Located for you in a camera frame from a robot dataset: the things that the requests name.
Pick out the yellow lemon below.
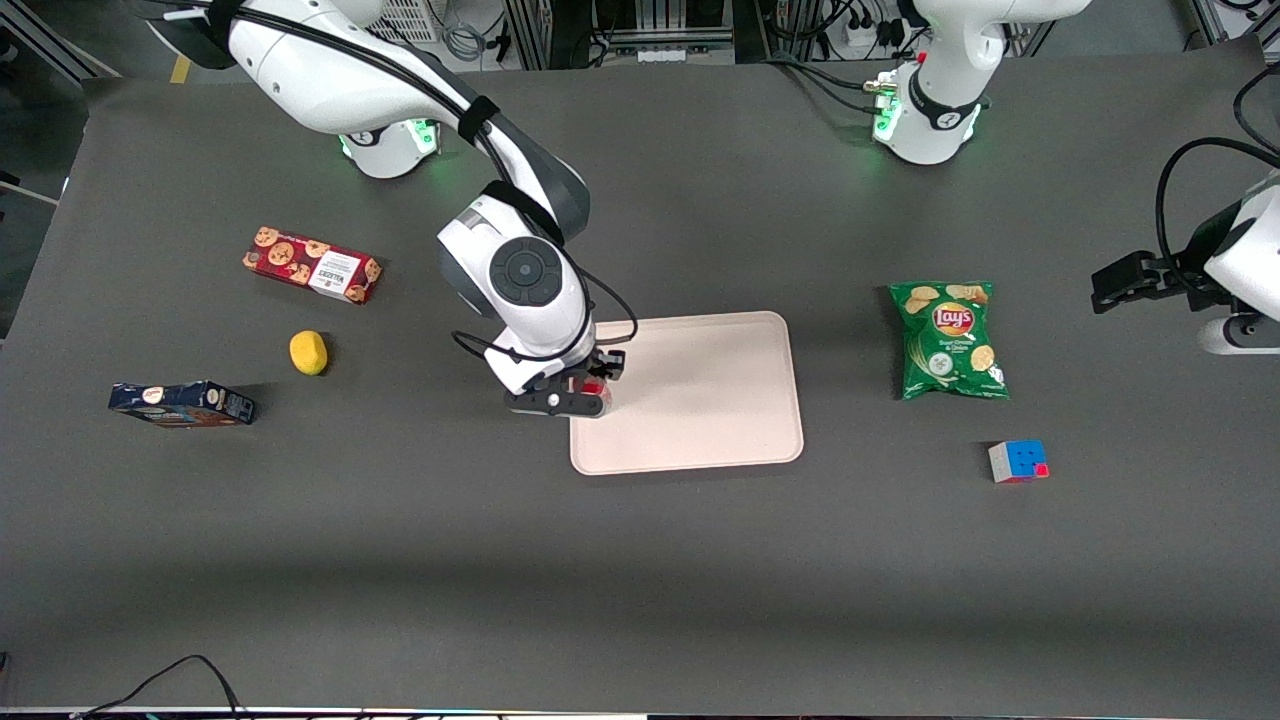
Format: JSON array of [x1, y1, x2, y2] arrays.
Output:
[[289, 330, 330, 377]]

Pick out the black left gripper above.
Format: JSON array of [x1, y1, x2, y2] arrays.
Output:
[[1090, 250, 1219, 314]]

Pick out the grey coiled cable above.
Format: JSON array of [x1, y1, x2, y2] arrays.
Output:
[[440, 15, 493, 63]]

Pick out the green Lay's chips bag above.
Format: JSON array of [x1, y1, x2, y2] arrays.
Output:
[[889, 281, 1010, 402]]

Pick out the beige plastic tray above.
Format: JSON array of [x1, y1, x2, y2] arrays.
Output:
[[568, 311, 805, 476]]

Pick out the blue Rubik's cube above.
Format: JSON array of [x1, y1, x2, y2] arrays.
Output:
[[988, 439, 1050, 484]]

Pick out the white power strip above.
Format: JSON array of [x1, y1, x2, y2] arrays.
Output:
[[838, 10, 887, 53]]

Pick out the dark blue snack box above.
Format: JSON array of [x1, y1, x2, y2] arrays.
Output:
[[108, 380, 257, 429]]

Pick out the black base power cables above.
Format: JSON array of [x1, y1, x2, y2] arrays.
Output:
[[765, 50, 901, 116]]

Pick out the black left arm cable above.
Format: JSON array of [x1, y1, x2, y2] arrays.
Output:
[[1155, 137, 1280, 293]]

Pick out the red cookie box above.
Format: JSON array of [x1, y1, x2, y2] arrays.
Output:
[[242, 226, 384, 306]]

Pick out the thin black floor cable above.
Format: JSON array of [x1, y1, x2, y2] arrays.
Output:
[[70, 655, 246, 720]]

